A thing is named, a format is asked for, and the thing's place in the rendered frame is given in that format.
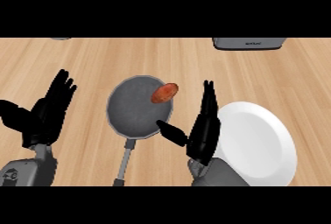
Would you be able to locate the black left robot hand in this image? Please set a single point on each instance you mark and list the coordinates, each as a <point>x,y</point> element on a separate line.
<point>50,113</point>

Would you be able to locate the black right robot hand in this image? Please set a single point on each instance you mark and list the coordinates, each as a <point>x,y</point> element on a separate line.
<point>206,128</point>

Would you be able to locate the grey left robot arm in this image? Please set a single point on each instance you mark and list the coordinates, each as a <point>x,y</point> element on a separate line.
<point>32,169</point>

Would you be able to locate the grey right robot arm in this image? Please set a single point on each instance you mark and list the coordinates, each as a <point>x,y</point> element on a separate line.
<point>218,175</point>

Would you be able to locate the white plate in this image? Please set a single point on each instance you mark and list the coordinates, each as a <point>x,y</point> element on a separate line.
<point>260,143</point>

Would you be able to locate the orange sweet potato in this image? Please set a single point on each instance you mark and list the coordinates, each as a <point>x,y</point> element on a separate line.
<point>165,93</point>

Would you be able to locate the grey frying pan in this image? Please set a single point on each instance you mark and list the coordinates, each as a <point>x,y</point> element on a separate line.
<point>137,110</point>

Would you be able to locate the small grey object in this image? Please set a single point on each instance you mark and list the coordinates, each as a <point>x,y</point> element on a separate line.
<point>60,38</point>

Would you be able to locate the grey appliance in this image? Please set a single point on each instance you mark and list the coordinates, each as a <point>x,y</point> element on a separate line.
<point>249,43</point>

